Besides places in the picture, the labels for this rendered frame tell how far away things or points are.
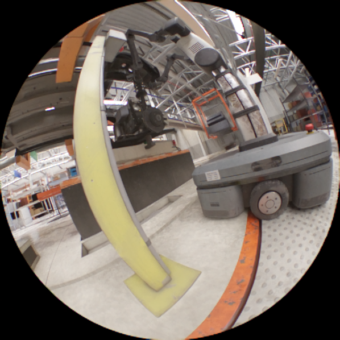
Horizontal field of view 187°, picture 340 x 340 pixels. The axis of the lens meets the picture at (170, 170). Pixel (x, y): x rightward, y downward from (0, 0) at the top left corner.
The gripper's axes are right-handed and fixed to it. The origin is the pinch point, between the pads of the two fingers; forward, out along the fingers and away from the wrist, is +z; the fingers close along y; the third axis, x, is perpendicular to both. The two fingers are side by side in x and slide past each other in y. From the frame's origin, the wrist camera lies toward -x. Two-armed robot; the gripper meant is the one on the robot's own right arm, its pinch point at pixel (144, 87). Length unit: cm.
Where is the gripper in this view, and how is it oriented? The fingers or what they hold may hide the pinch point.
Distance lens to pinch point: 129.2
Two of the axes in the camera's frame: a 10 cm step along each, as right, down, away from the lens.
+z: -9.6, 2.8, 0.6
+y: -2.8, -9.2, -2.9
